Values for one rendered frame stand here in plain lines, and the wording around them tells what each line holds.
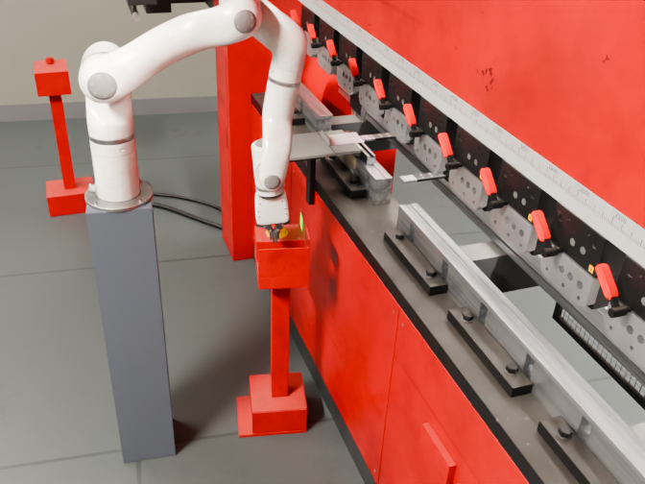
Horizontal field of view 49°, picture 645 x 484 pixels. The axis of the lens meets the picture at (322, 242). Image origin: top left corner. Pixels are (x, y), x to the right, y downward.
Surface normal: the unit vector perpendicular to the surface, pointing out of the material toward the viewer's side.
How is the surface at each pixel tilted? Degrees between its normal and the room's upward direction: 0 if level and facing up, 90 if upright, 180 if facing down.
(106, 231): 90
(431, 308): 0
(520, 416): 0
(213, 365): 0
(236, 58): 90
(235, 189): 90
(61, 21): 90
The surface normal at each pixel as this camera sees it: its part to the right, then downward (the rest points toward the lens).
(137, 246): 0.23, 0.52
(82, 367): 0.04, -0.85
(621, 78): -0.94, 0.15
